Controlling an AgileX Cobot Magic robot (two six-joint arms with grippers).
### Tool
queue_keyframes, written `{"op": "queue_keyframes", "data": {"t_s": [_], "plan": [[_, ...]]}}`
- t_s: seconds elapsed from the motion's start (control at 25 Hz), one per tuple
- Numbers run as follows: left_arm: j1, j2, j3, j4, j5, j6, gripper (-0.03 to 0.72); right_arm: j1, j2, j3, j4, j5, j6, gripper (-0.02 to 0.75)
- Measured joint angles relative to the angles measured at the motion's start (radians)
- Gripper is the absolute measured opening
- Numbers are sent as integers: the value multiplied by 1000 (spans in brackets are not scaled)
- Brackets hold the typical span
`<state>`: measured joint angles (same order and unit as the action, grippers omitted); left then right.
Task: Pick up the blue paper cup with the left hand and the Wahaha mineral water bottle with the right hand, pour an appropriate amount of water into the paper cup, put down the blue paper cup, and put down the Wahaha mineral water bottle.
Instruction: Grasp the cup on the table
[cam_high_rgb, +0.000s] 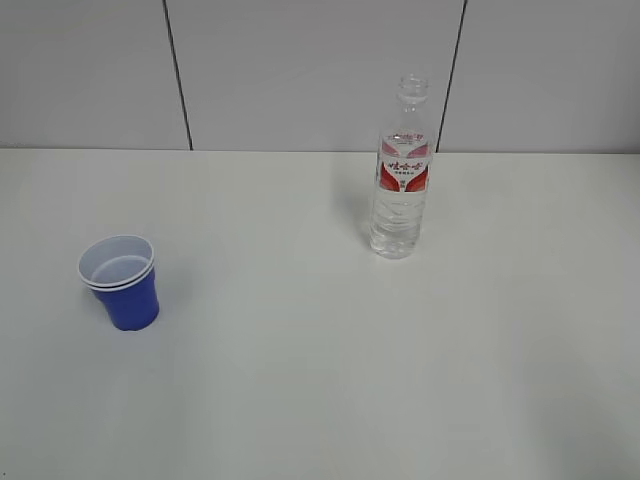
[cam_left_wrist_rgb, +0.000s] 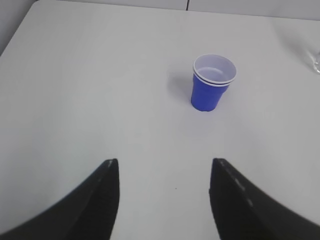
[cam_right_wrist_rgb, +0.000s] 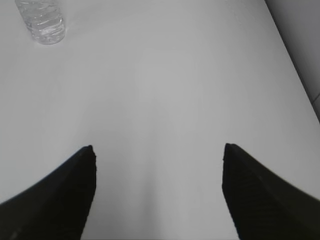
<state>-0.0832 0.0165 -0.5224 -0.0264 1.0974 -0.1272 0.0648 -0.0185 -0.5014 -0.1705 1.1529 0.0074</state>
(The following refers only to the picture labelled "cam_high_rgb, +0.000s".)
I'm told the clear Wahaha water bottle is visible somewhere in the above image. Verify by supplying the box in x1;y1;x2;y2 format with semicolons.
369;74;433;259

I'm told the blue paper cup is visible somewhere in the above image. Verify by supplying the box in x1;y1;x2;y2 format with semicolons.
78;235;160;331

